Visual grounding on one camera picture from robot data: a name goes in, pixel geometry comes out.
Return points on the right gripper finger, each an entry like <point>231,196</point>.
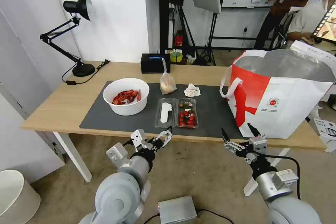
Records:
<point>253,129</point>
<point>232,146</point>

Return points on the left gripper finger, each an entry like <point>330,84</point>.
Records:
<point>164,132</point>
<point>168,140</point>

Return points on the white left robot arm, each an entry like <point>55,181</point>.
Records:
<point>123,182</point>

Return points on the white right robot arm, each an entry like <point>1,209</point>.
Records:
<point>267,187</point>

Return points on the white and red takeout bag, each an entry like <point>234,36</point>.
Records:
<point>288,103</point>

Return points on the clear plastic bag of scraps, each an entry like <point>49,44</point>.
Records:
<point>167,85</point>

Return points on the red strawberry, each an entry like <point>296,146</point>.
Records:
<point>182,123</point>
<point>186,113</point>
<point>191,122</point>
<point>181,115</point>

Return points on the clear plastic clamshell container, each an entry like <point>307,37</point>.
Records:
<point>175,108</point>

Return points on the strawberry stem scraps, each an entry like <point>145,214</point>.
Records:
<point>185,104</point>

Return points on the white round bowl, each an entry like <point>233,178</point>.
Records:
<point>126,109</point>

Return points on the crumpled white tissue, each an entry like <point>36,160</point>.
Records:
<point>192,91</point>

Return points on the red crayfish shells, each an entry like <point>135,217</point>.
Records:
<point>123,98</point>

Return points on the dark grey table mat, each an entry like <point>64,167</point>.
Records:
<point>105,119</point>

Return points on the silver metal box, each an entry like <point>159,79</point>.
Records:
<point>177,209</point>

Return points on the black tissue box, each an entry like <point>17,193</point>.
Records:
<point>152,67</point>

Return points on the white printed cardboard box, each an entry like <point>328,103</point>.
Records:
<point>326,132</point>

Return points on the yellow green tape roll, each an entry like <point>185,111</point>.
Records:
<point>176,56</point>

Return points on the small red device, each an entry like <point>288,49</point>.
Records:
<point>179,40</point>

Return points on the wooden table with white legs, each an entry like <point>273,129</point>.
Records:
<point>65,98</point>

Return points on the black light stand tripod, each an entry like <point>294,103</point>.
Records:
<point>212,37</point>

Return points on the black desk lamp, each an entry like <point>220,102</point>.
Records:
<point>84,70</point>

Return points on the standing person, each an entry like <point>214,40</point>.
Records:
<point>267,24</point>

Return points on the black office chair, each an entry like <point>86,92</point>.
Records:
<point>284,24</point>

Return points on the seated person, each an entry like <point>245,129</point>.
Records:
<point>304,19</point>

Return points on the computer monitor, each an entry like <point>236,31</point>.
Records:
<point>328,24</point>

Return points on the white round bin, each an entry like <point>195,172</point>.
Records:
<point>15,197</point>

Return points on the white cabinet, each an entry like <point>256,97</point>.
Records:
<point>15,103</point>

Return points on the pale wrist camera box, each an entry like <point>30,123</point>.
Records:
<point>258,144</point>
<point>138,138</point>

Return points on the black metal rack frame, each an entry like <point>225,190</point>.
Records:
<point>164,11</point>

